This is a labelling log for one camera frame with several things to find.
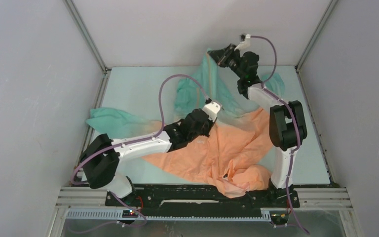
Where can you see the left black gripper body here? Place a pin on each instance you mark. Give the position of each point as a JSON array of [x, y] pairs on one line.
[[205, 130]]

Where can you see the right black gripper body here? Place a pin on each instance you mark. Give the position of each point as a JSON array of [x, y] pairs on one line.
[[233, 59]]

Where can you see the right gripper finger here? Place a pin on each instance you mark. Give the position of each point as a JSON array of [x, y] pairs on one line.
[[219, 53], [220, 61]]

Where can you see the teal and orange jacket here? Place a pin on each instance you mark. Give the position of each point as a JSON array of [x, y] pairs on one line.
[[229, 158]]

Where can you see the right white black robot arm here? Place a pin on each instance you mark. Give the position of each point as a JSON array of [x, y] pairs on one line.
[[287, 127]]

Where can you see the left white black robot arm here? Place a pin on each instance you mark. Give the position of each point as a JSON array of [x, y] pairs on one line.
[[101, 159]]

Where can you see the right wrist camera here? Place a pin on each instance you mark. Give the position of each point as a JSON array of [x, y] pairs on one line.
[[244, 42]]

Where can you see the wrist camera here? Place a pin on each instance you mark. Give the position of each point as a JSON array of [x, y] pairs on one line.
[[212, 108], [244, 42]]

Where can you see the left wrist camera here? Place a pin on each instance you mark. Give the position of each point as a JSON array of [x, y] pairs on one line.
[[212, 108]]

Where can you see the grey slotted cable duct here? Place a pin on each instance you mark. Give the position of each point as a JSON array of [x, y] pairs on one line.
[[126, 214]]

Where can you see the aluminium frame rail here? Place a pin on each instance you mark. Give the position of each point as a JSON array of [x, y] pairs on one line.
[[329, 197]]

